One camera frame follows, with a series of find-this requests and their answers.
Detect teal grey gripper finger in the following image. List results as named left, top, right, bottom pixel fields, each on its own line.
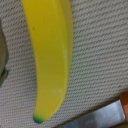
left=0, top=20, right=9, bottom=87

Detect yellow toy banana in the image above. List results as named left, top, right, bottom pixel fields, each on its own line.
left=21, top=0, right=73, bottom=123

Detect knife with wooden handle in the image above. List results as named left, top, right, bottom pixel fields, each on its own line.
left=59, top=92, right=128, bottom=128

